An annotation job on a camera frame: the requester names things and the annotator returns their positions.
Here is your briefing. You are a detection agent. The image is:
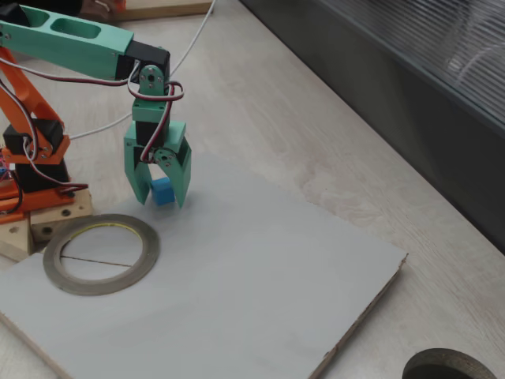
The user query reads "red white black servo cable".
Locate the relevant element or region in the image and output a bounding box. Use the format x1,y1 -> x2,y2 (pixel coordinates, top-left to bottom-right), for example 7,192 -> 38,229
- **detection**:
0,57 -> 185,161
21,133 -> 90,197

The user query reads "person's hand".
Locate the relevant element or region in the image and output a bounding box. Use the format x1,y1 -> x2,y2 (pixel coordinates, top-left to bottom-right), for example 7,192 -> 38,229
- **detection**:
80,0 -> 116,19

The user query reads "ribbed translucent window panel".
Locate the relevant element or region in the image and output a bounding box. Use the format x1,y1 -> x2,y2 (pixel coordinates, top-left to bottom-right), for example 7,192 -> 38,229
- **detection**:
311,0 -> 505,127

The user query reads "dark window frame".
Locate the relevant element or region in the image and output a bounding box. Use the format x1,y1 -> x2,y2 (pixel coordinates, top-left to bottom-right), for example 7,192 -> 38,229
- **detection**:
239,0 -> 505,256

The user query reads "grey plywood board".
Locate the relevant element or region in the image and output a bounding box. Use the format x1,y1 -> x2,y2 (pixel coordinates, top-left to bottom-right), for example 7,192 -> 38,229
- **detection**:
0,152 -> 409,379

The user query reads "blue cube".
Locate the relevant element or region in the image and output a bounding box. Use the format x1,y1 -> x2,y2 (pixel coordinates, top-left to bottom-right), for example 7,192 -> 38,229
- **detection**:
151,177 -> 175,207

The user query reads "red circuit board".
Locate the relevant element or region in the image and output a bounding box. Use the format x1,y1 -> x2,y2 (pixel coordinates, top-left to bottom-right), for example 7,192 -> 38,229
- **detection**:
0,148 -> 19,189

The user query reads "light wooden plank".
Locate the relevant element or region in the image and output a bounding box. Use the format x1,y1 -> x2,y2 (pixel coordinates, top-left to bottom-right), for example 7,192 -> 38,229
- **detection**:
112,0 -> 214,21

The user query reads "wooden base block with holes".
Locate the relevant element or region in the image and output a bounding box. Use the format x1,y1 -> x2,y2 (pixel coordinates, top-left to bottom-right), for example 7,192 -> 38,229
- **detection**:
29,187 -> 94,244

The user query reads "grey tape ring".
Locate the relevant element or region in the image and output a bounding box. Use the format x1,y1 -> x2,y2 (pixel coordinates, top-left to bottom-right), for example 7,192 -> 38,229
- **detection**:
42,213 -> 160,297

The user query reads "wedge-shaped wooden block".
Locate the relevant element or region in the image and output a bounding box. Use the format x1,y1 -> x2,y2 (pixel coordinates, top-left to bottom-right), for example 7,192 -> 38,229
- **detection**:
0,215 -> 36,264

